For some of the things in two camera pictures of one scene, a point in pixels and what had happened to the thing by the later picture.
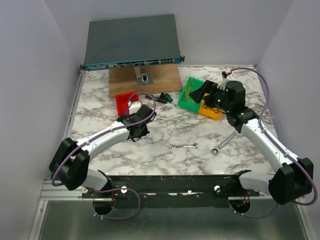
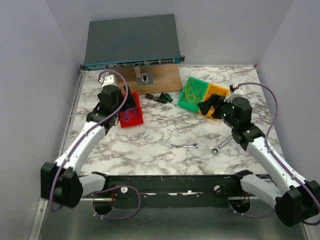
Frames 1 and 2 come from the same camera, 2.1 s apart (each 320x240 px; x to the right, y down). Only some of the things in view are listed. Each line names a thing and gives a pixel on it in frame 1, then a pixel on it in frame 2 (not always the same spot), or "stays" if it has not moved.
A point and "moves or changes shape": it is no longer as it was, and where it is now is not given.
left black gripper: (145, 132) -> (130, 102)
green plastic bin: (186, 101) stays
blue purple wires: (151, 140) moves or changes shape
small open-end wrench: (194, 145) stays
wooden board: (166, 79) stays
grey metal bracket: (144, 77) stays
